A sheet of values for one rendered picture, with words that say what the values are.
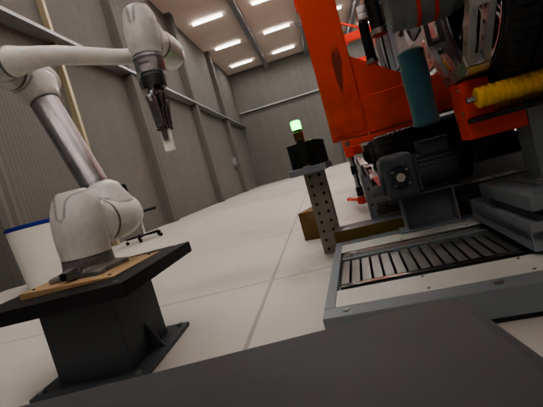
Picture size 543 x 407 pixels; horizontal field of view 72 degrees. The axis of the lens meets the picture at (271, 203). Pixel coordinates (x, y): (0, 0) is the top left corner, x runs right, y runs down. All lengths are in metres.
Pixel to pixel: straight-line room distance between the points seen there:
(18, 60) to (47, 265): 3.05
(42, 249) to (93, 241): 3.03
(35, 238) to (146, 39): 3.29
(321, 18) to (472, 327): 1.65
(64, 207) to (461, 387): 1.21
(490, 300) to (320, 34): 1.27
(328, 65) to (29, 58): 1.12
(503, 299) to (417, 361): 0.78
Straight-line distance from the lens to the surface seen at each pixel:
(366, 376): 0.23
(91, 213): 1.29
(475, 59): 1.23
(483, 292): 0.99
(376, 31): 1.14
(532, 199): 1.19
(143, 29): 1.26
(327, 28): 1.80
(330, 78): 1.75
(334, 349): 0.26
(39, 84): 1.64
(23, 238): 4.33
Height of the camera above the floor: 0.46
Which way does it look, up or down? 4 degrees down
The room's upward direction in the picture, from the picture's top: 16 degrees counter-clockwise
